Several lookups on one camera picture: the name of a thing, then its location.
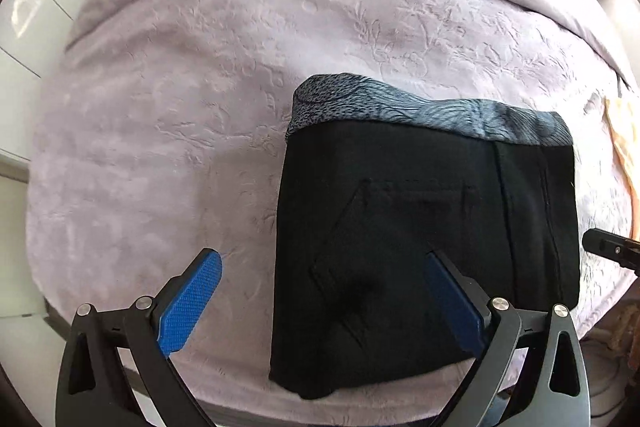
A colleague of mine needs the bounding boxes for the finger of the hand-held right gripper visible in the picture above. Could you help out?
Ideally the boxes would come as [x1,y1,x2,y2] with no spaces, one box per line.
[582,228,640,277]

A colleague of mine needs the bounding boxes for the lilac embossed blanket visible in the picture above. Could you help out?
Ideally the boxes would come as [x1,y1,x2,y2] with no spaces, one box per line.
[27,0,640,414]

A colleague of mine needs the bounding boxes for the black pants with patterned waistband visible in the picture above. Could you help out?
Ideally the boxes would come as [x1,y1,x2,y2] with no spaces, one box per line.
[268,73,582,401]

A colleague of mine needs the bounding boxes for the cream orange cloth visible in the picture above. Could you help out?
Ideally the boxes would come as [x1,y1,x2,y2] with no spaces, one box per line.
[603,96,637,192]

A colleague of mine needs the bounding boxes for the white wardrobe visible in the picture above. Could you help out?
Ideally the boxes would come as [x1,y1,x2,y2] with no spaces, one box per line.
[0,0,147,164]

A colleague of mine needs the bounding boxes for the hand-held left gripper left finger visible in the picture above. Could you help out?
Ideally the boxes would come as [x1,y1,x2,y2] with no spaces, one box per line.
[55,248,224,427]

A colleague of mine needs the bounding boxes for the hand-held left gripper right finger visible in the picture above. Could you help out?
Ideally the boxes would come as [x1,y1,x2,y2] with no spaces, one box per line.
[424,249,589,427]

